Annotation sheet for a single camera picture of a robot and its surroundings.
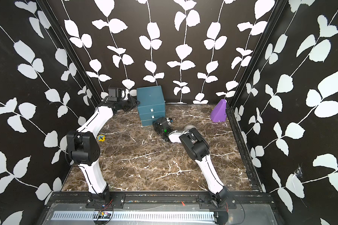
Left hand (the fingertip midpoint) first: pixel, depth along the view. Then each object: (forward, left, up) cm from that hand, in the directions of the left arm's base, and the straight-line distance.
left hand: (140, 100), depth 91 cm
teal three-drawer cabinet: (-2, -8, -3) cm, 9 cm away
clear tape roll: (-8, -33, -21) cm, 40 cm away
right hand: (-3, -4, -17) cm, 17 cm away
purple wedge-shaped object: (-1, -56, -14) cm, 58 cm away
